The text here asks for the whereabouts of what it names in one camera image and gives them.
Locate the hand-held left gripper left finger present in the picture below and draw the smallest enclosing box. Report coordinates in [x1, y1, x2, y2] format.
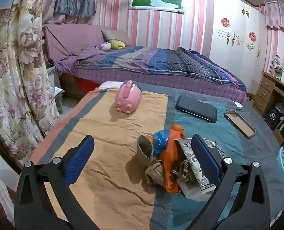
[14, 135, 102, 230]

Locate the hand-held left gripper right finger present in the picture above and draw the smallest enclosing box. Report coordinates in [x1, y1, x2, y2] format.
[190, 134, 270, 230]

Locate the black and white printed packet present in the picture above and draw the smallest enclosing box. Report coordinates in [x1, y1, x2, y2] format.
[176, 138, 226, 196]

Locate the orange cloth item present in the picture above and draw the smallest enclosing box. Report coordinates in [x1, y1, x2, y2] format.
[160, 124, 188, 194]

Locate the blue plastic-wrapped ball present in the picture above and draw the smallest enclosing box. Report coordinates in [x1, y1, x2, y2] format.
[152, 130, 171, 159]

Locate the olive green sock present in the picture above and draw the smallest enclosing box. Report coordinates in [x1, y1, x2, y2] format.
[137, 135, 157, 167]

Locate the black box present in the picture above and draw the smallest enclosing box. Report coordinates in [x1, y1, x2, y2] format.
[264, 107, 284, 131]

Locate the beige phone case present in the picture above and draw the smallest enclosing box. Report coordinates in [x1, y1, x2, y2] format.
[224, 110, 256, 139]

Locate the black zip case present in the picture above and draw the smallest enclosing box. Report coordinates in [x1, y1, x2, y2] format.
[176, 95, 217, 123]

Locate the wooden desk with drawers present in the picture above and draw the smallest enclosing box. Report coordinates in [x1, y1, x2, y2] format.
[255, 71, 284, 146]

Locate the pink piggy bank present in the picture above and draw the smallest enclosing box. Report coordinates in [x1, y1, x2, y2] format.
[115, 80, 142, 114]

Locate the desk lamp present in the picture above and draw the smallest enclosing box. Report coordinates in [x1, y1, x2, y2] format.
[269, 55, 280, 73]

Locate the purple dotted bed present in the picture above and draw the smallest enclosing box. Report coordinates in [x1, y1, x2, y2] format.
[43, 23, 248, 106]

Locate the white wardrobe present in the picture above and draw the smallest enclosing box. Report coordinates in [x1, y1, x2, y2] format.
[199, 0, 269, 94]

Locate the floral curtain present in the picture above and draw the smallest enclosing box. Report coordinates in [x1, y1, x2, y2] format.
[0, 0, 61, 161]

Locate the striped purple blue quilt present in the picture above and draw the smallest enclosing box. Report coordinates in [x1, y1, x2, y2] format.
[75, 46, 246, 89]

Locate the pink plush toy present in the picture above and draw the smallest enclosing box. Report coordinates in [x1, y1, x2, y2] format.
[96, 42, 112, 51]

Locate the yellow plush toy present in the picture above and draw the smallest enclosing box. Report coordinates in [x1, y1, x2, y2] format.
[111, 40, 126, 49]

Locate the brown pillow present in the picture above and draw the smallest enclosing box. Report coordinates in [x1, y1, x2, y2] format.
[101, 29, 131, 46]

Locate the pink curtain valance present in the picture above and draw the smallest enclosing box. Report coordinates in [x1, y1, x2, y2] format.
[264, 0, 284, 33]

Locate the pink window curtain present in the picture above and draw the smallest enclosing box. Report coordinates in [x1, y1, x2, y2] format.
[42, 0, 66, 25]

